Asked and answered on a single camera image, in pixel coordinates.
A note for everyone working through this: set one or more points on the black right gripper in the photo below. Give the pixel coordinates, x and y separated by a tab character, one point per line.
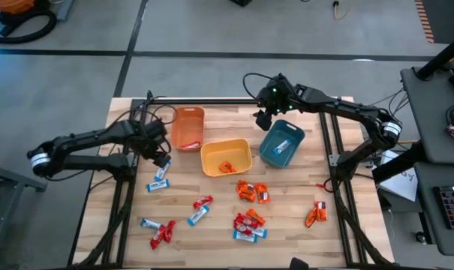
277	97

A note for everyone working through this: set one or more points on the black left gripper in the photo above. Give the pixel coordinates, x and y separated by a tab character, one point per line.
161	159

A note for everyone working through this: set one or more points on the red candy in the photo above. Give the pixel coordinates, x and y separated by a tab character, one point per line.
203	202
246	220
169	231
157	237
242	228
191	144

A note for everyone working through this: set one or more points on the orange candy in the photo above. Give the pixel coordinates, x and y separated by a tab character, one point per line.
320	211
241	186
310	217
226	167
250	194
256	216
263	193

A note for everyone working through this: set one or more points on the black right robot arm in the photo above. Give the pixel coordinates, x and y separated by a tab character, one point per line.
343	107

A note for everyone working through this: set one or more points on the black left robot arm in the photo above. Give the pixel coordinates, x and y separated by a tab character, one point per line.
91	137

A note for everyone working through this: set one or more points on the teal plastic bin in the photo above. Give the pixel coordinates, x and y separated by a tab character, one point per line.
286	133

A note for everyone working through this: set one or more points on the orange plastic bin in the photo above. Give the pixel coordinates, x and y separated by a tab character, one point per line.
187	127

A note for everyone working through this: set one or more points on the yellow plastic bin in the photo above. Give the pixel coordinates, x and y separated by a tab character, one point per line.
226	153

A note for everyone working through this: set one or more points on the black equipment base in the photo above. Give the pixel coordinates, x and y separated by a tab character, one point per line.
241	2

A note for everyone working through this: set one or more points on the grey metal stand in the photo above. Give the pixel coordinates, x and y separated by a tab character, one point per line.
16	180

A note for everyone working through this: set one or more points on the white paper sheet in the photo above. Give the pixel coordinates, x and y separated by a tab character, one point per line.
403	187

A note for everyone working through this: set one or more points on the dark rounded object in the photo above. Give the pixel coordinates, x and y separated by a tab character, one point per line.
298	264

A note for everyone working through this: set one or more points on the grey floor box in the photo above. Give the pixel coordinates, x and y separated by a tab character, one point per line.
64	9

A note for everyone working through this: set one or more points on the black mat orange striped edge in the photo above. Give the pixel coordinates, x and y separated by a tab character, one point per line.
448	18

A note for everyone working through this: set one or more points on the dark grey desk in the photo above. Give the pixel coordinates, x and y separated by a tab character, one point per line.
427	225

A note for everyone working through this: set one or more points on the black caster wheel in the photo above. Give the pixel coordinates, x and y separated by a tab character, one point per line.
421	237

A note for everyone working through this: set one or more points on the black backlit keyboard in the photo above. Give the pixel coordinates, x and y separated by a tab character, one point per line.
453	206

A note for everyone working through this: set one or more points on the black frame clamp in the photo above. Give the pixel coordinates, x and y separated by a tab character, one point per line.
149	94

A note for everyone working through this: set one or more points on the grey metal base bracket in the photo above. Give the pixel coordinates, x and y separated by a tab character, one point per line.
333	160

